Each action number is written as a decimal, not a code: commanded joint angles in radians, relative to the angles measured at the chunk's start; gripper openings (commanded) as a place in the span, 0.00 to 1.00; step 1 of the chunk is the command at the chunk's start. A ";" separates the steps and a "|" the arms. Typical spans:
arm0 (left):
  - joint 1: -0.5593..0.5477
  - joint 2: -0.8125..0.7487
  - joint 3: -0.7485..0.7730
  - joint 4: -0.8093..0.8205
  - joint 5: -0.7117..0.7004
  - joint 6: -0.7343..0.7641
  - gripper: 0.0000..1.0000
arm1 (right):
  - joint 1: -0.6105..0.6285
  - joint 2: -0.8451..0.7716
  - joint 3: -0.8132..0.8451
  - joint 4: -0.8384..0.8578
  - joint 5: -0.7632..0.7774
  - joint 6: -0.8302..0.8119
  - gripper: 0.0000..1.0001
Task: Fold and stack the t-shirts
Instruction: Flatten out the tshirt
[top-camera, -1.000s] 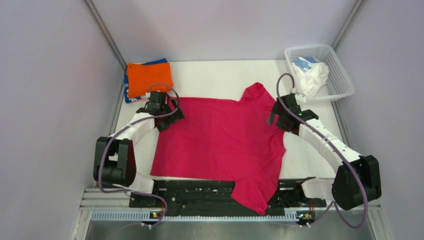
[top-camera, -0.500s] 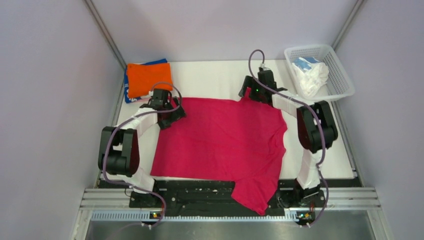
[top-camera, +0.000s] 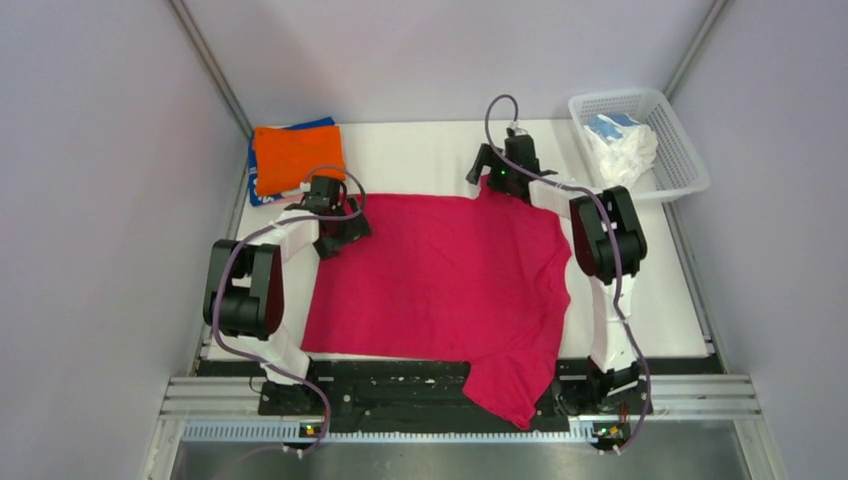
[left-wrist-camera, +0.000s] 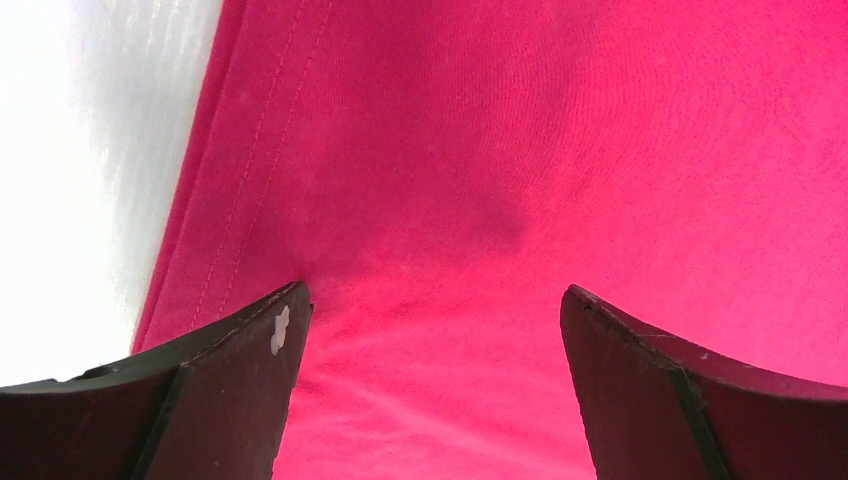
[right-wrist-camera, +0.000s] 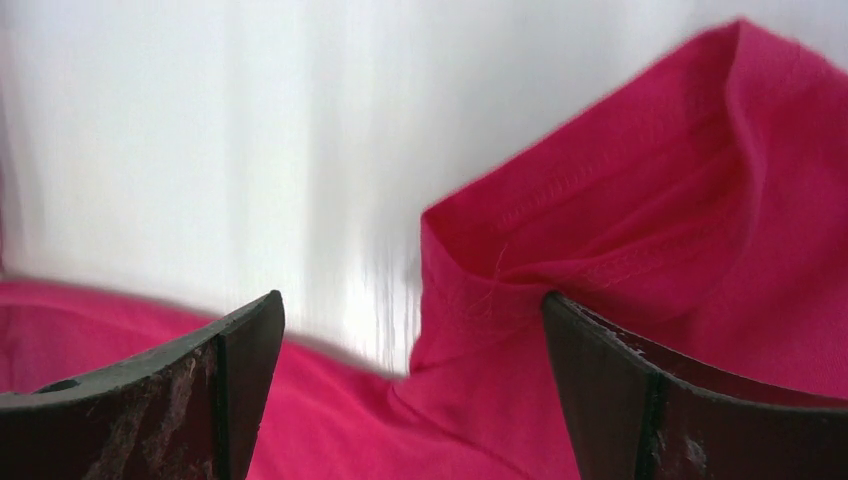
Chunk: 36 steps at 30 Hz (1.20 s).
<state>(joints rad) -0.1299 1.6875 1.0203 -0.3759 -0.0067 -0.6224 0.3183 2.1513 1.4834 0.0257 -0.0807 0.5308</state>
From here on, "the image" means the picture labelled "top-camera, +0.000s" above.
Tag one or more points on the white plastic basket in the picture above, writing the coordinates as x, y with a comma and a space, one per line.
677, 170

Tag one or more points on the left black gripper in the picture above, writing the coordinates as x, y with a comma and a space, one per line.
355, 227

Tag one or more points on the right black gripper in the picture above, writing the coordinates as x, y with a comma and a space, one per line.
488, 157

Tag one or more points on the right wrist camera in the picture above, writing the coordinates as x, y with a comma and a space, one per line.
515, 130

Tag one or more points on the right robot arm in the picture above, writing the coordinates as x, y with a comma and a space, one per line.
609, 246

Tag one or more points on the light pink folded t-shirt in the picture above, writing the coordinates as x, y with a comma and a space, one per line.
289, 197

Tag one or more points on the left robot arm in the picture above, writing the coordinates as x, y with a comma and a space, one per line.
244, 299

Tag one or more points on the white cable duct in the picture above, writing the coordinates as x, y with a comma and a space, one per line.
288, 432

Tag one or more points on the light blue cloth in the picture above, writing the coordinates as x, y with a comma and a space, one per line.
611, 127

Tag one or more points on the aluminium rail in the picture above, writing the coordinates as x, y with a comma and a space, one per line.
674, 397

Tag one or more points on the white crumpled t-shirt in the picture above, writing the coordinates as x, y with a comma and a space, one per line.
623, 162

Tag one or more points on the blue folded t-shirt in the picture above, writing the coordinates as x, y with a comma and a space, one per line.
254, 199

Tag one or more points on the orange folded t-shirt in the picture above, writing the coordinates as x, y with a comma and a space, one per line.
285, 157

